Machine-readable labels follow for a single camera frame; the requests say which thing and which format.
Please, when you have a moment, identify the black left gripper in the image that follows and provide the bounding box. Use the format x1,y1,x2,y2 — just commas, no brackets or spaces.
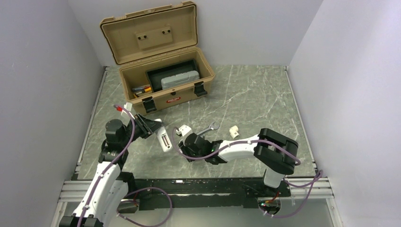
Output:
120,113,164,147

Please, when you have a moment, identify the white remote control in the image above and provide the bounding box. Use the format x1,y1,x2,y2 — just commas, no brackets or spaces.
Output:
155,119,173,152

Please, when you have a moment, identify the white pipe elbow fitting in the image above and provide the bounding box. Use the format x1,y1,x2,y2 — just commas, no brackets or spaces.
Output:
229,125,239,139

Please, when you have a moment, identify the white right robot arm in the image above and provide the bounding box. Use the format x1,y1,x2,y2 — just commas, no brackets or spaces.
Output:
173,128,301,196

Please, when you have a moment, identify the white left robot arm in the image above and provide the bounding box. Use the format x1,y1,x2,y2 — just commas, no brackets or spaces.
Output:
58,114,164,227

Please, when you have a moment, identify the silver combination wrench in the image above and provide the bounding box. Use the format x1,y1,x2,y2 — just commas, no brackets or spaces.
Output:
196,122,219,136

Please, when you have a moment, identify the black tray in toolbox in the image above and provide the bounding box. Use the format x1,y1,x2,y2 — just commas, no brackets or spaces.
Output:
145,59,198,92

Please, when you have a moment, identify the grey plastic bit case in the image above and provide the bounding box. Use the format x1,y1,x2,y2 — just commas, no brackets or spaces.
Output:
161,70,200,89

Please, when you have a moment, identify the tan plastic toolbox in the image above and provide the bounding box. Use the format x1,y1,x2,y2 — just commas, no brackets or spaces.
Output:
100,1,215,115

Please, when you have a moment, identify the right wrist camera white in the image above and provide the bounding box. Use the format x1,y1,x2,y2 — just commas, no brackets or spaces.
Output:
176,124,192,137

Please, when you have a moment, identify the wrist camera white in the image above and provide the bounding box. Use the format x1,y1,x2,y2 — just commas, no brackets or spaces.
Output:
176,124,192,137
116,102,134,120

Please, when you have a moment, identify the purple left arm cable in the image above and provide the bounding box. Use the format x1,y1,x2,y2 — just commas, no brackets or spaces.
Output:
77,105,136,227

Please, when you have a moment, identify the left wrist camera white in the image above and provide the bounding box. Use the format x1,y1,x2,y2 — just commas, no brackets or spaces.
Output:
116,102,134,120

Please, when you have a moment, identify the orange handled tool in toolbox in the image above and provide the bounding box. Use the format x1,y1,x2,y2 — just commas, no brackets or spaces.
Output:
131,85,153,98

